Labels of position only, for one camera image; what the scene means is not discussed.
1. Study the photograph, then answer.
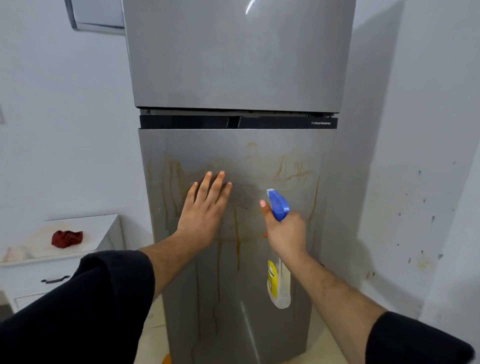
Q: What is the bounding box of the person's right hand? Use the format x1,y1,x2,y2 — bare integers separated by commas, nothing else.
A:
259,199,308,265

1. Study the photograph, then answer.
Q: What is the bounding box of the person's left hand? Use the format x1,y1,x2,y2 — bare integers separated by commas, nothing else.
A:
175,170,233,250

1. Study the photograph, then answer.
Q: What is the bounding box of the spray bottle blue nozzle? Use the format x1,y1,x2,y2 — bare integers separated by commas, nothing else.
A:
266,188,293,310

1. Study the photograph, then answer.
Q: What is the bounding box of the red cloth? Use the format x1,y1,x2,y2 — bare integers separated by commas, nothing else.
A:
51,229,84,250

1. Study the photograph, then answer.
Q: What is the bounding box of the silver refrigerator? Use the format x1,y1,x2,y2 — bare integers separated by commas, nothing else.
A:
120,0,357,364

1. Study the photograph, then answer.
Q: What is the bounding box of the person's left forearm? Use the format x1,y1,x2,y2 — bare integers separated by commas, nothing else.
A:
0,230,192,364

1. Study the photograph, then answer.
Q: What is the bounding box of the person's right forearm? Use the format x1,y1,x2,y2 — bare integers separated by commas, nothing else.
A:
290,254,477,364

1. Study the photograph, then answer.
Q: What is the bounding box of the small white marble table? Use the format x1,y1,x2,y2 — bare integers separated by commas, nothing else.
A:
0,213,127,314

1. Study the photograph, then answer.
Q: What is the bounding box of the grey electrical panel box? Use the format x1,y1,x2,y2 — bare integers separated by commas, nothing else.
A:
64,0,127,37

